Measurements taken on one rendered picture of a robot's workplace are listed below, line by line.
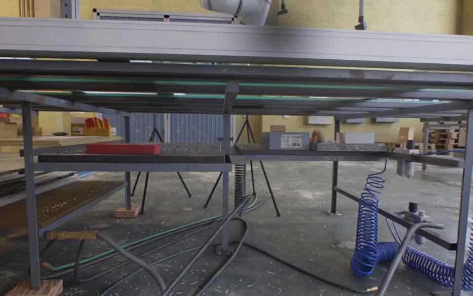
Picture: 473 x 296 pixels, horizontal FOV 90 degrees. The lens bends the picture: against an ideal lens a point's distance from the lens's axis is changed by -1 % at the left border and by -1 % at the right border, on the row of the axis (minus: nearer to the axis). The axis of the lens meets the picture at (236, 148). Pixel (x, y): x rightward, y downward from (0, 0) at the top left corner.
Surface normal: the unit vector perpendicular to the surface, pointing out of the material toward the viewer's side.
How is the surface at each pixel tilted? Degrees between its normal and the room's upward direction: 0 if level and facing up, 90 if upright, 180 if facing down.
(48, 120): 90
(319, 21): 90
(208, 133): 90
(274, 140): 90
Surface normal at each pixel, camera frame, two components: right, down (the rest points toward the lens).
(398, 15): 0.07, 0.07
